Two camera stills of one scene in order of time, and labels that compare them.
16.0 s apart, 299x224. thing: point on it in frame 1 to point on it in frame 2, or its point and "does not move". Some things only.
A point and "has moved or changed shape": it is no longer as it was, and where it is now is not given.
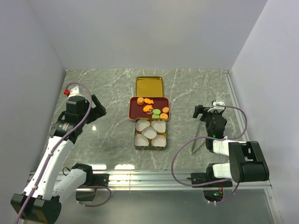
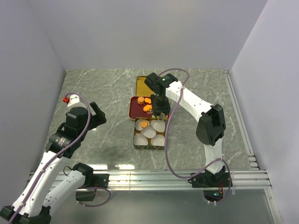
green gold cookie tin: (150, 134) does not move
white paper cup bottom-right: (159, 141) does not move
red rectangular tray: (136, 110) does not move
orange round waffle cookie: (163, 115) has moved or changed shape
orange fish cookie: (148, 101) does not move
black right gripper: (198, 109) to (165, 109)
